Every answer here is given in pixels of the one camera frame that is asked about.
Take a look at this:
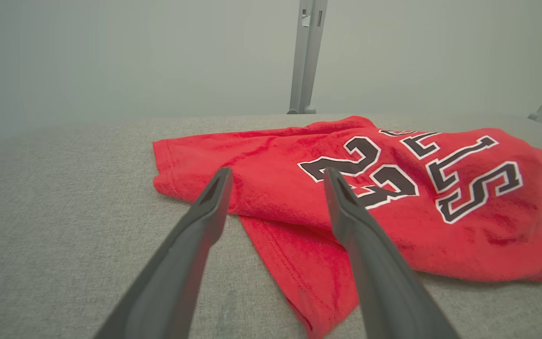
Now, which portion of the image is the grey metal partition post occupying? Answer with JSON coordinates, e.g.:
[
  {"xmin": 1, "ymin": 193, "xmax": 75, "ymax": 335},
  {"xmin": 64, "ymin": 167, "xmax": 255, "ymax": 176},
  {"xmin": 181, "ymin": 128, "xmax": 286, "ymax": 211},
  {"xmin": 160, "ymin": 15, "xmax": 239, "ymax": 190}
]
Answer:
[{"xmin": 288, "ymin": 0, "xmax": 329, "ymax": 115}]

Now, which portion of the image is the red jersey with number print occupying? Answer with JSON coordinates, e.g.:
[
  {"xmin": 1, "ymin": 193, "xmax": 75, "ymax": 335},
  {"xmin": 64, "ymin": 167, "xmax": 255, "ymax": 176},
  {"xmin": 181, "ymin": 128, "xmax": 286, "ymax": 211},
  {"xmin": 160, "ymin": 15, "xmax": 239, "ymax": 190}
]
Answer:
[{"xmin": 152, "ymin": 115, "xmax": 542, "ymax": 339}]

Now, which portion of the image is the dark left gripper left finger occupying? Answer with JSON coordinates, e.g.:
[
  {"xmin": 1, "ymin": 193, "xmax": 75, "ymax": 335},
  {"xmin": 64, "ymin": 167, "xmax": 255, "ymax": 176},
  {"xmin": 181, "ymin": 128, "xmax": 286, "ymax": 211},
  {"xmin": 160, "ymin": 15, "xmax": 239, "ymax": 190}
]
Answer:
[{"xmin": 93, "ymin": 167, "xmax": 234, "ymax": 339}]

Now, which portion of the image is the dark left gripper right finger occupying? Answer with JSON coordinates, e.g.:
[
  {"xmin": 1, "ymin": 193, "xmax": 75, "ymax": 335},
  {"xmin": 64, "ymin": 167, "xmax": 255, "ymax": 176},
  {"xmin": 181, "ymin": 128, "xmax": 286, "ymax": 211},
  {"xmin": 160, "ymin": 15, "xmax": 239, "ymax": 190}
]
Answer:
[{"xmin": 323, "ymin": 167, "xmax": 460, "ymax": 339}]

